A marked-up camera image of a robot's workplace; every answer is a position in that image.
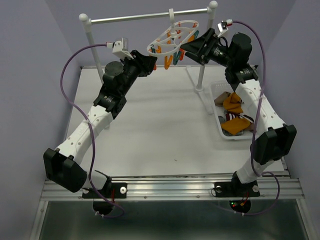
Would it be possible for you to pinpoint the mustard brown striped sock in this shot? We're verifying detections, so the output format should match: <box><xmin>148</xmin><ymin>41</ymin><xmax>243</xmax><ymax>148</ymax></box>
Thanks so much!
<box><xmin>222</xmin><ymin>92</ymin><xmax>244</xmax><ymax>114</ymax></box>

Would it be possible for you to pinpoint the white round clip hanger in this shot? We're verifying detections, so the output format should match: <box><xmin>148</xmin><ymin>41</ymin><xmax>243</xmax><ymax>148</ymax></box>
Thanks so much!
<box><xmin>147</xmin><ymin>8</ymin><xmax>200</xmax><ymax>60</ymax></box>

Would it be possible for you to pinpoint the beige sock in basket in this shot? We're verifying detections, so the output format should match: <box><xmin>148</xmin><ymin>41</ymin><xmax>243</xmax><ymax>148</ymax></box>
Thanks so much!
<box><xmin>214</xmin><ymin>91</ymin><xmax>230</xmax><ymax>107</ymax></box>

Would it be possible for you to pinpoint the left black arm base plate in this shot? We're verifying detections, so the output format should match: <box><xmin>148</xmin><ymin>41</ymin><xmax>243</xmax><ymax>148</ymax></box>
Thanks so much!
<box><xmin>82</xmin><ymin>182</ymin><xmax>128</xmax><ymax>199</ymax></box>

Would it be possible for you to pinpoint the aluminium rail frame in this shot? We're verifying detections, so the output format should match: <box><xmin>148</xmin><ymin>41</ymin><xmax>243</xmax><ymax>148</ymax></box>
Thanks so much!
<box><xmin>30</xmin><ymin>172</ymin><xmax>319</xmax><ymax>240</ymax></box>

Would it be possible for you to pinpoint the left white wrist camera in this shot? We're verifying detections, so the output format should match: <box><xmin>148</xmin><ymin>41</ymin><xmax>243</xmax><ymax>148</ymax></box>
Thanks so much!
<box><xmin>112</xmin><ymin>37</ymin><xmax>133</xmax><ymax>60</ymax></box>

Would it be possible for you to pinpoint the white plastic laundry basket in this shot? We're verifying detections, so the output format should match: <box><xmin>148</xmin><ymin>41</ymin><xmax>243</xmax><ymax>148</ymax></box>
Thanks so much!
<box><xmin>208</xmin><ymin>80</ymin><xmax>252</xmax><ymax>141</ymax></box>

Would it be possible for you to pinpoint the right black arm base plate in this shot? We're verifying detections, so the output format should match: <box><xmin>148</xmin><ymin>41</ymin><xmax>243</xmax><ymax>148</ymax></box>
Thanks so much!
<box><xmin>213</xmin><ymin>181</ymin><xmax>261</xmax><ymax>199</ymax></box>

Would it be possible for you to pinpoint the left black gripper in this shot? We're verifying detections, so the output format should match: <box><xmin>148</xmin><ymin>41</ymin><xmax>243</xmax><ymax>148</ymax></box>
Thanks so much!
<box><xmin>119</xmin><ymin>49</ymin><xmax>157</xmax><ymax>96</ymax></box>

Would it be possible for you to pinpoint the white clothes drying rack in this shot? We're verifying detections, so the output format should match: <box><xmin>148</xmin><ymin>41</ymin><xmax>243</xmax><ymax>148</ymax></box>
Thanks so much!
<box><xmin>78</xmin><ymin>0</ymin><xmax>218</xmax><ymax>115</ymax></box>

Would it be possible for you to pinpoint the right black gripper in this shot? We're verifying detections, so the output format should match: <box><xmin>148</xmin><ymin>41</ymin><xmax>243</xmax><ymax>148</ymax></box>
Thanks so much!
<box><xmin>179</xmin><ymin>28</ymin><xmax>234</xmax><ymax>69</ymax></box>

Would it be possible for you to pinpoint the teal clothes peg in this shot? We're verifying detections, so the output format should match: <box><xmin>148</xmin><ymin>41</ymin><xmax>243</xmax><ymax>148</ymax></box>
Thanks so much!
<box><xmin>173</xmin><ymin>49</ymin><xmax>185</xmax><ymax>66</ymax></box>

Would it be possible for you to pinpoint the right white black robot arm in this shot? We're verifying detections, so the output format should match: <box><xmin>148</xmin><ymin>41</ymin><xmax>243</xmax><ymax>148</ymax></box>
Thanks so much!
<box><xmin>180</xmin><ymin>28</ymin><xmax>297</xmax><ymax>198</ymax></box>

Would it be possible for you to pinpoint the yellow orange clothes peg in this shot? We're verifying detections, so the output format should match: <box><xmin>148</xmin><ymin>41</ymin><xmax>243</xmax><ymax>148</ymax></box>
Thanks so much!
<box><xmin>164</xmin><ymin>55</ymin><xmax>173</xmax><ymax>70</ymax></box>

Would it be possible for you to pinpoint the mustard sock in basket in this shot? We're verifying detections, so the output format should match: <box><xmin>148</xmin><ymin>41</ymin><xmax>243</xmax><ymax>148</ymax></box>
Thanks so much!
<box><xmin>220</xmin><ymin>117</ymin><xmax>251</xmax><ymax>136</ymax></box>

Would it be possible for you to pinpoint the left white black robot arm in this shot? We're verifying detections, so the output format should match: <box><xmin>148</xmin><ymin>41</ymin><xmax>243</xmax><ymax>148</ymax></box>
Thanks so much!
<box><xmin>43</xmin><ymin>50</ymin><xmax>157</xmax><ymax>197</ymax></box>

